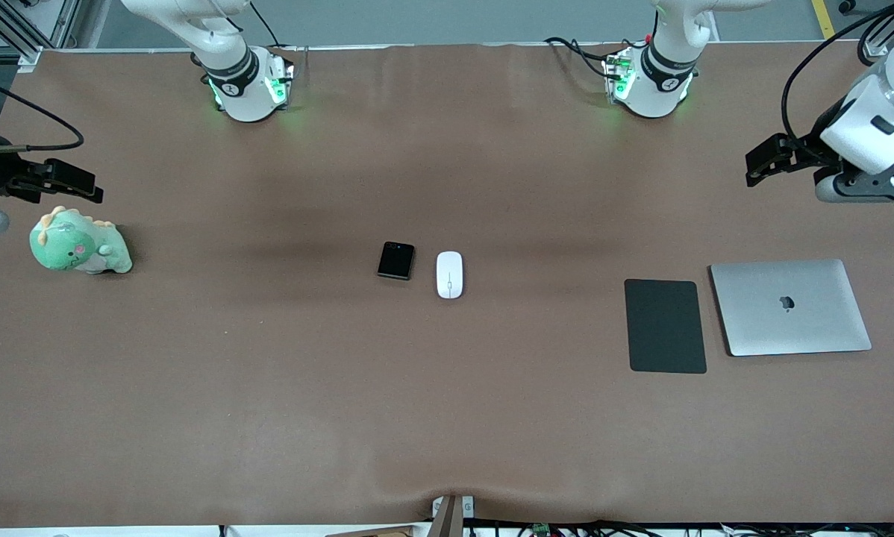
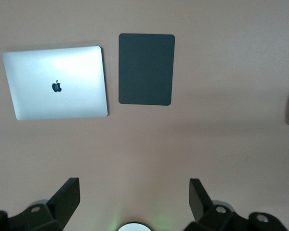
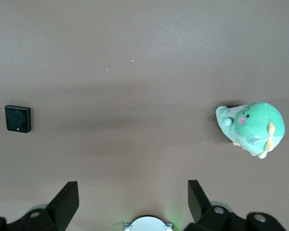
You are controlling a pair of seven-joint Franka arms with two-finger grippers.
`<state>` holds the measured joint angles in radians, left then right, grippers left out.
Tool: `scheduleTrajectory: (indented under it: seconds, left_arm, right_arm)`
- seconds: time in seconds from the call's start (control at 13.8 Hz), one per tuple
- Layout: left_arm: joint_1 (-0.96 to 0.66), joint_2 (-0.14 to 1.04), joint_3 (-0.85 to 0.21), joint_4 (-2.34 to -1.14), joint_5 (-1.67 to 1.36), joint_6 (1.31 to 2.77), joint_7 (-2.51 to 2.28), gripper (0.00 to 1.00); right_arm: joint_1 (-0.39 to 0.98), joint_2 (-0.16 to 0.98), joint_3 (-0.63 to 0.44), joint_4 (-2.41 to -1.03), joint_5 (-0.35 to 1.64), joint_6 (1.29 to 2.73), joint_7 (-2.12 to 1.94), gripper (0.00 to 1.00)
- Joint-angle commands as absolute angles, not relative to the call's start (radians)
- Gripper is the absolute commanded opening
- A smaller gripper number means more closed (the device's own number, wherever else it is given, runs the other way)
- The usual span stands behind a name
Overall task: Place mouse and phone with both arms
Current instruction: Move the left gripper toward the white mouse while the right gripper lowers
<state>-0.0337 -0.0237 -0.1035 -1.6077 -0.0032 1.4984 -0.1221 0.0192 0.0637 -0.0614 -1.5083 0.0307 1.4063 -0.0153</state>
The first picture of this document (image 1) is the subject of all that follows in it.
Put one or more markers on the small green connector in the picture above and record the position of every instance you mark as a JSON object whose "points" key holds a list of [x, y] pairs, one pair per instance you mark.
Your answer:
{"points": [[542, 529]]}

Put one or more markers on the brown table cover mat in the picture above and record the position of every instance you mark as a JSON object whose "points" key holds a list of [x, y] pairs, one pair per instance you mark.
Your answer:
{"points": [[447, 418]]}

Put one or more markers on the white computer mouse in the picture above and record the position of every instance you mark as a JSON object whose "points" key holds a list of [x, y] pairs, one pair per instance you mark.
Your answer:
{"points": [[449, 274]]}

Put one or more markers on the brown wooden board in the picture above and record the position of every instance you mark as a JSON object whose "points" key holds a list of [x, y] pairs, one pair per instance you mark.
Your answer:
{"points": [[380, 532]]}

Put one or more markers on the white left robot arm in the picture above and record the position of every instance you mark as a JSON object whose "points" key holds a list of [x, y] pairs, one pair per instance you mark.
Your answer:
{"points": [[660, 74]]}

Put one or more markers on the black caster wheel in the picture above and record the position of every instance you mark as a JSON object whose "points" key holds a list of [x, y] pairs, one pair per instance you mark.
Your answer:
{"points": [[848, 6]]}

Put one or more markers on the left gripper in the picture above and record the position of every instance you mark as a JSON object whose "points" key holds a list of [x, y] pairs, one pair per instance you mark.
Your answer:
{"points": [[813, 145]]}

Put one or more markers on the aluminium frame profile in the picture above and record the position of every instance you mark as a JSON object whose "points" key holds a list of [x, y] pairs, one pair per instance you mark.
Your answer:
{"points": [[36, 22], [877, 46]]}

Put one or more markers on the green dinosaur plush toy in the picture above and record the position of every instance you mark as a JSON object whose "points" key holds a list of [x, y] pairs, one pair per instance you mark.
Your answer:
{"points": [[74, 242]]}

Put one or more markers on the black flip phone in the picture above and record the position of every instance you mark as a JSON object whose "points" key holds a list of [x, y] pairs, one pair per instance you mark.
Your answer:
{"points": [[396, 261]]}

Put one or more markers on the black mouse pad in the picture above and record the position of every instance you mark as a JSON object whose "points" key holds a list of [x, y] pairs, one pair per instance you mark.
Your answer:
{"points": [[666, 327]]}

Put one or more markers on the silver closed laptop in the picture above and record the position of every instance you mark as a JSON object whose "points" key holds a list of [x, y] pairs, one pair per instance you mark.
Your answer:
{"points": [[790, 321]]}

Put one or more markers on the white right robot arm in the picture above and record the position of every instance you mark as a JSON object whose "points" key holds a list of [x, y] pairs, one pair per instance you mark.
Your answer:
{"points": [[238, 82]]}

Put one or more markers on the metal table edge bracket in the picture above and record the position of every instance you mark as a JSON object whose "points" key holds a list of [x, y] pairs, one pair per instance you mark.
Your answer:
{"points": [[451, 514]]}

